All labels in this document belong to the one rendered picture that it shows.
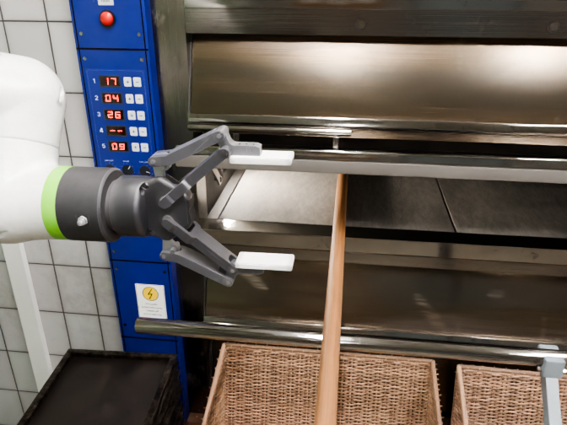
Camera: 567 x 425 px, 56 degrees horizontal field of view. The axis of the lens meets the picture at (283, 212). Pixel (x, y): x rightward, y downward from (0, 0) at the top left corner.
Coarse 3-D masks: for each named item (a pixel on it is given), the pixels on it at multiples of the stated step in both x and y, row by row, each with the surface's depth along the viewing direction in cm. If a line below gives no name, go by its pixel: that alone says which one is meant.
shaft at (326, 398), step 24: (336, 192) 144; (336, 216) 129; (336, 240) 117; (336, 264) 108; (336, 288) 100; (336, 312) 93; (336, 336) 87; (336, 360) 82; (336, 384) 78; (336, 408) 74
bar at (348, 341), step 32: (160, 320) 96; (192, 320) 97; (384, 352) 92; (416, 352) 91; (448, 352) 90; (480, 352) 89; (512, 352) 89; (544, 352) 88; (544, 384) 89; (544, 416) 88
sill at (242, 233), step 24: (240, 240) 129; (264, 240) 128; (288, 240) 127; (312, 240) 127; (360, 240) 125; (384, 240) 124; (408, 240) 124; (432, 240) 123; (456, 240) 123; (480, 240) 123; (504, 240) 123; (528, 240) 123; (552, 240) 123
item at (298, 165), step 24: (216, 144) 121; (264, 144) 123; (216, 168) 106; (240, 168) 105; (264, 168) 104; (288, 168) 104; (312, 168) 103; (336, 168) 103; (360, 168) 102; (384, 168) 102; (408, 168) 101; (432, 168) 100; (456, 168) 100; (480, 168) 99; (504, 168) 99
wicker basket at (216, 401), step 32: (224, 352) 140; (256, 352) 140; (288, 352) 139; (320, 352) 138; (352, 352) 137; (224, 384) 143; (256, 384) 142; (288, 384) 140; (352, 384) 138; (384, 384) 137; (224, 416) 144; (256, 416) 143; (352, 416) 140; (384, 416) 139
